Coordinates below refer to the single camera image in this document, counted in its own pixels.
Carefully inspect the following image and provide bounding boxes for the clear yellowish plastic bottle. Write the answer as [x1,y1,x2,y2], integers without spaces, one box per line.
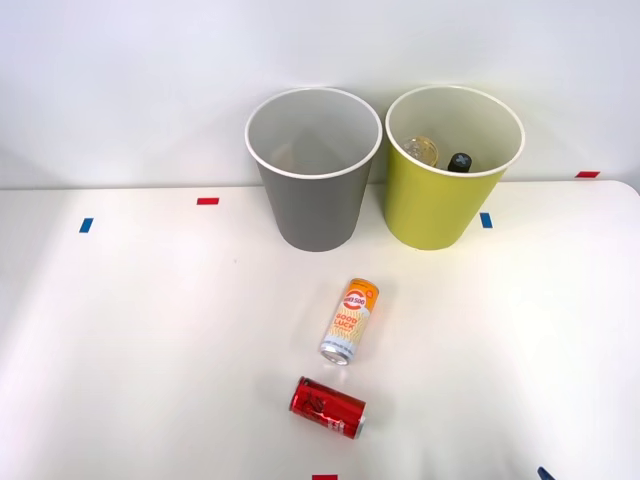
[403,135,441,169]

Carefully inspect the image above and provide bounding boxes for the red drink can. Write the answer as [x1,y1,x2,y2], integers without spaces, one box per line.
[288,375,370,442]

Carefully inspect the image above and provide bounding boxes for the orange and white drink can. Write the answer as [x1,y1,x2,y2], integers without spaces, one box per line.
[319,277,381,369]

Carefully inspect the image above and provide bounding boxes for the yellow-green plastic waste bin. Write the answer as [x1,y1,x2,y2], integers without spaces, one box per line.
[384,84,527,252]

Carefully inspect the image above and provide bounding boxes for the grey plastic waste bin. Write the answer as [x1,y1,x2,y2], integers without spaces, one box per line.
[244,86,385,253]

